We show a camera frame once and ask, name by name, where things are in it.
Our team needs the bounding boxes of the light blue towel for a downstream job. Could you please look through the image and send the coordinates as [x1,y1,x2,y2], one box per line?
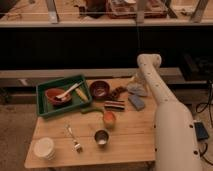
[127,83,148,97]

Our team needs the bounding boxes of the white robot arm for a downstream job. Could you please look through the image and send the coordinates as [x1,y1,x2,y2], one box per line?
[137,54,203,171]

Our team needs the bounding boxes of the purple bowl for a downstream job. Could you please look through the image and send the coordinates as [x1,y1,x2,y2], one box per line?
[89,81,110,100]

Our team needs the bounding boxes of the orange bowl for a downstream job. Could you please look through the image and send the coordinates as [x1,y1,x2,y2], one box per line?
[45,88,72,106]

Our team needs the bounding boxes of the blue sponge block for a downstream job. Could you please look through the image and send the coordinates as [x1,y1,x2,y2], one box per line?
[128,95,145,111]

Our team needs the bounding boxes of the brown grape bunch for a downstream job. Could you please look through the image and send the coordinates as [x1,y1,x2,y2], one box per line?
[110,86,126,100]

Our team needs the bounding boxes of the striped red black block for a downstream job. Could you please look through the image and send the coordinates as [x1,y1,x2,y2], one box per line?
[104,101,125,111]

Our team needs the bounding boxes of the red yellow mango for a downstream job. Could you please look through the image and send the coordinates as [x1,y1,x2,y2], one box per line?
[103,111,116,129]

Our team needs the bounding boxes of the wooden folding table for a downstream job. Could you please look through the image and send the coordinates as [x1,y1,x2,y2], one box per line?
[23,77,158,169]

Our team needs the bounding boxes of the yellow corn cob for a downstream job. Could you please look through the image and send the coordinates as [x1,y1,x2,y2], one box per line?
[75,88,88,101]

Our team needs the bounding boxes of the green vegetable stick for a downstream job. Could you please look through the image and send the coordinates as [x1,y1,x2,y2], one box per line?
[81,107,104,114]

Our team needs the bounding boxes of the small metal cup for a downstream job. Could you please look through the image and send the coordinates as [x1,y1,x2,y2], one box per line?
[94,130,109,147]

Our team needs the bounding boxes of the white spatula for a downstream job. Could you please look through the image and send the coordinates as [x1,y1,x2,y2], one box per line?
[55,82,83,100]

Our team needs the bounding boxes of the black foot pedal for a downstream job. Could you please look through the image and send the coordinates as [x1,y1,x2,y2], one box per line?
[194,122,209,141]

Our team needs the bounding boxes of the green plastic tray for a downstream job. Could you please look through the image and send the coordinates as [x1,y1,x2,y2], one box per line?
[36,75,92,118]

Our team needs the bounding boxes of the metal fork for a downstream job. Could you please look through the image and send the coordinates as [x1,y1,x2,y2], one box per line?
[65,124,83,153]

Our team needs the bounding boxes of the white lidded cup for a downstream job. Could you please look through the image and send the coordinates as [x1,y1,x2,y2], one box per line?
[33,137,55,160]

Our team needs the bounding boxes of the black floor cable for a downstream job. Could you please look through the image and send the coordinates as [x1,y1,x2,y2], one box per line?
[195,83,213,167]

